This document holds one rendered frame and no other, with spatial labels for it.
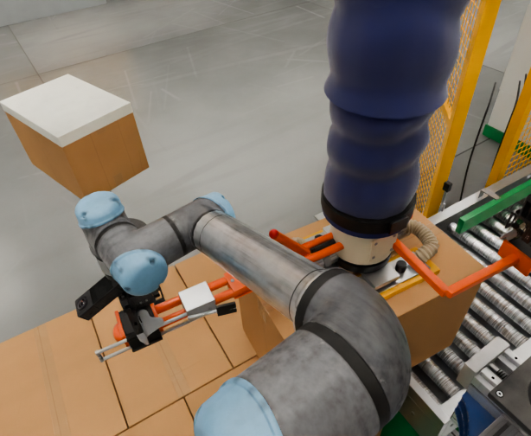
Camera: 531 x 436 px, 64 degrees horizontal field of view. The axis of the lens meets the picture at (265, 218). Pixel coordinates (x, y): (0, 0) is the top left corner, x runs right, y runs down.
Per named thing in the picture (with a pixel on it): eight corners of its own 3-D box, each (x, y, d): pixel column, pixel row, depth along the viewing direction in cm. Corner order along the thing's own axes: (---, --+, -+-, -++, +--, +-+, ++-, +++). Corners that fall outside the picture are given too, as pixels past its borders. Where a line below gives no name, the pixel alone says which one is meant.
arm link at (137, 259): (184, 239, 64) (150, 203, 71) (116, 277, 60) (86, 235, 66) (193, 272, 70) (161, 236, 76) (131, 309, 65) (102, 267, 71)
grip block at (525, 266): (520, 241, 109) (527, 227, 106) (550, 264, 103) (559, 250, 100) (496, 253, 107) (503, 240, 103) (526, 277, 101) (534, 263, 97)
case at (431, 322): (377, 266, 170) (393, 189, 142) (451, 344, 143) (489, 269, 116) (242, 329, 152) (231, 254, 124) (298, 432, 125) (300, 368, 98)
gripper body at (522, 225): (502, 229, 98) (520, 189, 90) (527, 216, 100) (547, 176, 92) (531, 250, 93) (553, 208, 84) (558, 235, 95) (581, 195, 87)
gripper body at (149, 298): (166, 304, 87) (153, 266, 79) (124, 321, 84) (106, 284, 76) (156, 278, 92) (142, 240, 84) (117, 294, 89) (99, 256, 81)
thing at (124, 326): (156, 309, 99) (150, 296, 96) (164, 333, 94) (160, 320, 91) (120, 323, 97) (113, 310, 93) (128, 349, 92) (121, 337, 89)
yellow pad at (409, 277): (414, 250, 123) (418, 238, 119) (439, 273, 116) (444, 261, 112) (314, 297, 112) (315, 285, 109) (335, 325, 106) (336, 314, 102)
